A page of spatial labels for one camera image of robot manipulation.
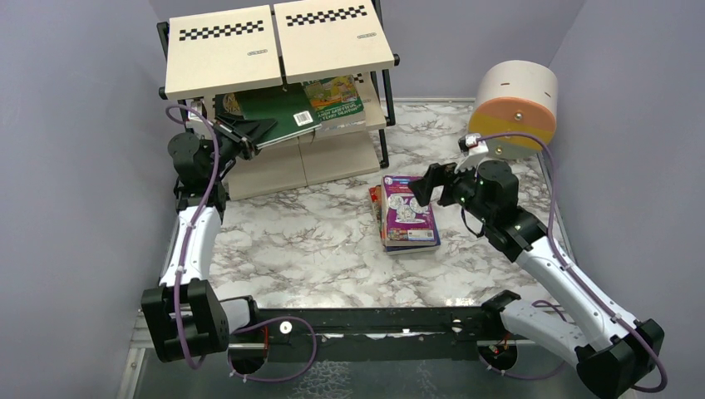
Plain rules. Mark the round drawer box orange yellow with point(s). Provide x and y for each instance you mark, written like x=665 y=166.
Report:
x=516 y=108

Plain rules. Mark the green 104-storey treehouse book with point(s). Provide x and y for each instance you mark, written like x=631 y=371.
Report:
x=335 y=100

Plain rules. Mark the plain dark green book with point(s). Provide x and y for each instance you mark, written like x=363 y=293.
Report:
x=287 y=104

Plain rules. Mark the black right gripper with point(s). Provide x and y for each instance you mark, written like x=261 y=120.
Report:
x=444 y=183

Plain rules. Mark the beige black three-tier shelf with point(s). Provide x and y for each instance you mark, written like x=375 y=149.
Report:
x=290 y=42

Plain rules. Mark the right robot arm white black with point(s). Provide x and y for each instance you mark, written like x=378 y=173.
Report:
x=611 y=350

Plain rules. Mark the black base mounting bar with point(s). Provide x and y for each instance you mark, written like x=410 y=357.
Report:
x=297 y=335

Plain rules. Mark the red spine book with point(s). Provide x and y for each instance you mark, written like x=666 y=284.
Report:
x=375 y=193

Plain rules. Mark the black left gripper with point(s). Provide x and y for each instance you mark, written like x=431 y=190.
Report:
x=240 y=145

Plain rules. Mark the black Moon and Sixpence book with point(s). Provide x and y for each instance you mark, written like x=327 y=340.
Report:
x=227 y=106

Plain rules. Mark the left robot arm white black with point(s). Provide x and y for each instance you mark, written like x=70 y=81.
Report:
x=183 y=315

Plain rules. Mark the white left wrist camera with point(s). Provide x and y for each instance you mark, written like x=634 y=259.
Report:
x=195 y=106

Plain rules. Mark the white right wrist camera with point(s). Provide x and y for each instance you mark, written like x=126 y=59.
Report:
x=474 y=150

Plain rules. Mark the purple cartoon cover book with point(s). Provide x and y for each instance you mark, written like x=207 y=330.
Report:
x=405 y=223

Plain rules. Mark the dark bottom book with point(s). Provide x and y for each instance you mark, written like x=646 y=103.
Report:
x=399 y=250

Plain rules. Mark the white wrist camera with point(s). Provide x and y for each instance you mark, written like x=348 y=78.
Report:
x=474 y=150
x=195 y=106

